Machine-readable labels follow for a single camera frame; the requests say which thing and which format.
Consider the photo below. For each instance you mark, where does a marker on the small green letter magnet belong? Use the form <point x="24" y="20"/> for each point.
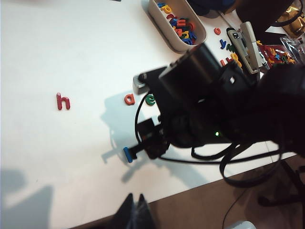
<point x="185" y="36"/>

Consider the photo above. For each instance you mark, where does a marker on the blue letter l magnet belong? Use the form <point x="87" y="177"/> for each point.
<point x="127" y="155"/>

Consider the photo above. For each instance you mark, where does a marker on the large black cylinder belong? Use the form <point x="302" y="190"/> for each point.
<point x="259" y="16"/>

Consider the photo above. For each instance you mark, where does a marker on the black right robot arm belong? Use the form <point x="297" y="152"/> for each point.
<point x="274" y="100"/>

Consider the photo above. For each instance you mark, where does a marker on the blue foam slipper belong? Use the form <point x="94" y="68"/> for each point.
<point x="209" y="6"/>

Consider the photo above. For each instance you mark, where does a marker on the small green letter m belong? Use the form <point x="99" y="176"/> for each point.
<point x="230" y="47"/>

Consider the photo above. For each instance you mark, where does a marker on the small blue letter y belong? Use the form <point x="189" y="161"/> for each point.
<point x="222" y="43"/>

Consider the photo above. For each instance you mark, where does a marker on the small red letter r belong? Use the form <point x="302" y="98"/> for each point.
<point x="170" y="16"/>

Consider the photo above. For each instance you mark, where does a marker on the black stand legs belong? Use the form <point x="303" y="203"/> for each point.
<point x="290" y="186"/>

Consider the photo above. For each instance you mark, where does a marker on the small orange letter u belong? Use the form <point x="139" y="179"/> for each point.
<point x="223" y="63"/>

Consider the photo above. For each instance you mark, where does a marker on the small yellow letter p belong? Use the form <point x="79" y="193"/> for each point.
<point x="166" y="8"/>

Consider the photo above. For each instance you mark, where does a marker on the white stapler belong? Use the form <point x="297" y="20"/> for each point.
<point x="249" y="47"/>

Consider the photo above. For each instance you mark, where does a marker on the white floor object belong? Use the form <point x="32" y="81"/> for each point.
<point x="240" y="225"/>

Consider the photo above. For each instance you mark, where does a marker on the green letter e magnet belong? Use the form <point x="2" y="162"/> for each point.
<point x="147" y="100"/>

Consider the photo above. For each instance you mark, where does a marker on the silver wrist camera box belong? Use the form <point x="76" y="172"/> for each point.
<point x="139" y="87"/>

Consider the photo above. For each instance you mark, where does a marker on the red letter magnet pack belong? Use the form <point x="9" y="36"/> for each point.
<point x="274" y="56"/>

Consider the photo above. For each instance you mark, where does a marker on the small red letter c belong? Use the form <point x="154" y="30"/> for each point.
<point x="191" y="25"/>

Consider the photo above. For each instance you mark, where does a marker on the gold foil bag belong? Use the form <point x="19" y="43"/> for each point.
<point x="295" y="19"/>

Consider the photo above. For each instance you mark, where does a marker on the red letter h magnet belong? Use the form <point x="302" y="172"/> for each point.
<point x="58" y="102"/>

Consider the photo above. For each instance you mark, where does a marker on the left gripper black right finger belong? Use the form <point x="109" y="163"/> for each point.
<point x="144" y="219"/>

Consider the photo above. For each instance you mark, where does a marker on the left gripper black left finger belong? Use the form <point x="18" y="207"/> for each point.
<point x="124" y="219"/>

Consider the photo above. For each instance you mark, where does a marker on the small orange letter g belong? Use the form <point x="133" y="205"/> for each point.
<point x="216" y="31"/>

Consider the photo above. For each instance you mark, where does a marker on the beige oval tray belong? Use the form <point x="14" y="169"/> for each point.
<point x="162" y="28"/>

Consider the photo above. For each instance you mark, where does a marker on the small yellow letter magnet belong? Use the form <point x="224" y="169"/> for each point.
<point x="234" y="56"/>

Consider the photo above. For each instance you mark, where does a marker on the clear plastic pouch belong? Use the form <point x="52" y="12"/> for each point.
<point x="293" y="46"/>

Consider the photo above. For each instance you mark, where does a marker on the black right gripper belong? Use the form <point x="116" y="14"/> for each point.
<point x="176" y="133"/>

